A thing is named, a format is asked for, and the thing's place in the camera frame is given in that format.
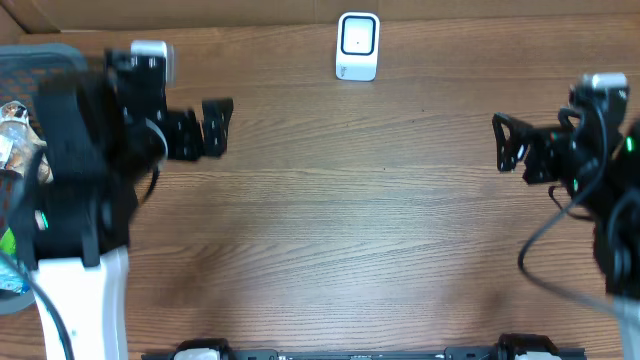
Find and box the green snack bag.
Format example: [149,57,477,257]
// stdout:
[0,228,16,256]

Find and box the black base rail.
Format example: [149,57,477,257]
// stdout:
[140,333,587,360]

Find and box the beige brown snack bag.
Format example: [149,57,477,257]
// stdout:
[1,101,46,176]

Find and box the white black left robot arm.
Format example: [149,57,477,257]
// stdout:
[9,49,234,359]

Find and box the grey plastic basket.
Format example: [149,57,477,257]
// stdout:
[0,42,91,316]

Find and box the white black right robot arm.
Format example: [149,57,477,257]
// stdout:
[492,105,639,359]

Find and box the blue Oreo cookie pack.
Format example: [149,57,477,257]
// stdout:
[0,252,30,295]

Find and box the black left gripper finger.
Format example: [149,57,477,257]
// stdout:
[167,109,203,161]
[202,98,234,157]

